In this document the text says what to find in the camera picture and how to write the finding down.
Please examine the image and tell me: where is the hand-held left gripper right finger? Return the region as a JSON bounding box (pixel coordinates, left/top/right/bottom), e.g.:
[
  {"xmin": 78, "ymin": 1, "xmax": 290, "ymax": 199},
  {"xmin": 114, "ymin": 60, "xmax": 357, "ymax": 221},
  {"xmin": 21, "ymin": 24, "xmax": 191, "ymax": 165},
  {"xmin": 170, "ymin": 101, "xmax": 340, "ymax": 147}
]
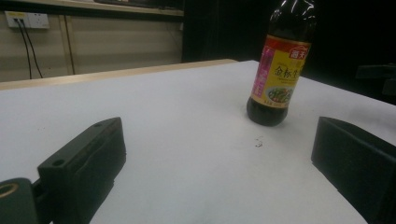
[{"xmin": 311, "ymin": 116, "xmax": 396, "ymax": 224}]

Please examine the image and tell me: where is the dark blurry object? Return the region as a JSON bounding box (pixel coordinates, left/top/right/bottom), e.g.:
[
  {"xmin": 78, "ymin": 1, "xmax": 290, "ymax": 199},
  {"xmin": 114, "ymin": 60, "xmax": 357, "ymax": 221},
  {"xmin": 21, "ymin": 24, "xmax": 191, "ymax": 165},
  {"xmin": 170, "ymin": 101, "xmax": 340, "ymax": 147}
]
[{"xmin": 355, "ymin": 63, "xmax": 396, "ymax": 97}]

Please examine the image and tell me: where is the dark soy sauce bottle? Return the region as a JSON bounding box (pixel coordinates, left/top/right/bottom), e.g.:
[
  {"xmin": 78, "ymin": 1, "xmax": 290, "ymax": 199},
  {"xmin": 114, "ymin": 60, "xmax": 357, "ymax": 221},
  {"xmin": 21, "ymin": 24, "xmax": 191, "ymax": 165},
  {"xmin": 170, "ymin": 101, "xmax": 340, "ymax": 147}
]
[{"xmin": 246, "ymin": 0, "xmax": 319, "ymax": 127}]

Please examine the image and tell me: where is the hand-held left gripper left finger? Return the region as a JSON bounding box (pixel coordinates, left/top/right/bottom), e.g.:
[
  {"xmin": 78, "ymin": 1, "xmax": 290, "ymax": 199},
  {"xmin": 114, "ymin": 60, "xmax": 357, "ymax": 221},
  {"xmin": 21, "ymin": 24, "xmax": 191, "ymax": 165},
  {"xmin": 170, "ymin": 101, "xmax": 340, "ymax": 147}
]
[{"xmin": 36, "ymin": 116, "xmax": 127, "ymax": 224}]

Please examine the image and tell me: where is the black wall cable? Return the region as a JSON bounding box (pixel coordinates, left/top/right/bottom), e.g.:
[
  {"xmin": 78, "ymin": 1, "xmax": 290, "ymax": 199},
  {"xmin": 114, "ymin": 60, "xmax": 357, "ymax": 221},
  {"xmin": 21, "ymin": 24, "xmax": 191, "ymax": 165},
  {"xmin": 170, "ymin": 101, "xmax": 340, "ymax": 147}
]
[
  {"xmin": 15, "ymin": 19, "xmax": 34, "ymax": 80},
  {"xmin": 21, "ymin": 19, "xmax": 44, "ymax": 79}
]

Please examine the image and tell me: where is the white wall socket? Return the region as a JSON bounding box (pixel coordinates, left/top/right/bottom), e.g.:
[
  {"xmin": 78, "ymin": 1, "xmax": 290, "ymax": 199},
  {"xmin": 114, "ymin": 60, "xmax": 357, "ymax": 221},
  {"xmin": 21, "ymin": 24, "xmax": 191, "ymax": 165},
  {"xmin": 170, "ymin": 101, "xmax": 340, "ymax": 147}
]
[{"xmin": 4, "ymin": 10, "xmax": 50, "ymax": 30}]

